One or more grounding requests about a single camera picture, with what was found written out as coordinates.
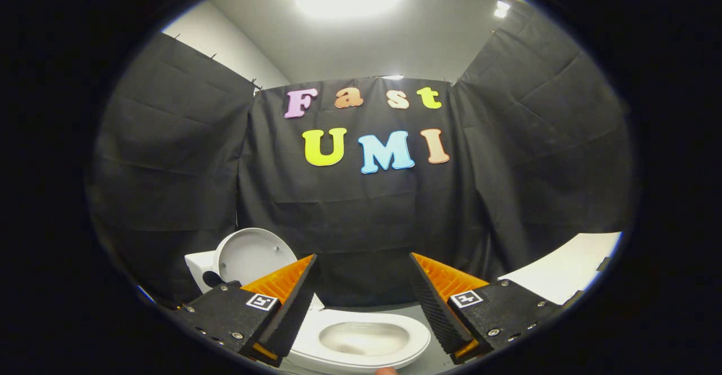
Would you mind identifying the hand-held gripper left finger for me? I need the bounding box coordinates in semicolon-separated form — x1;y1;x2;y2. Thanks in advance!
171;254;321;368

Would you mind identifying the white cabinet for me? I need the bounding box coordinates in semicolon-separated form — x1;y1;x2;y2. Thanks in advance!
497;232;623;307

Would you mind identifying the black backdrop cloth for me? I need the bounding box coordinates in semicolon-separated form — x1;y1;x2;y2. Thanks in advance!
85;19;638;311

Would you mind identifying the white toilet bowl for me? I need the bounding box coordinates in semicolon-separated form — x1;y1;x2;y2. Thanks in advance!
285;293;432;374

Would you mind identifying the white toilet tank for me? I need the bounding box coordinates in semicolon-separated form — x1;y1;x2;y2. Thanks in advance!
184;250;227;295

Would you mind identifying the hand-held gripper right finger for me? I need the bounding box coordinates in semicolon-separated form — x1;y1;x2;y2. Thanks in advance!
408;252;560;365

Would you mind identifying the white toilet seat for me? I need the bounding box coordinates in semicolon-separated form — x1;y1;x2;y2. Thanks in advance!
288;307;432;365

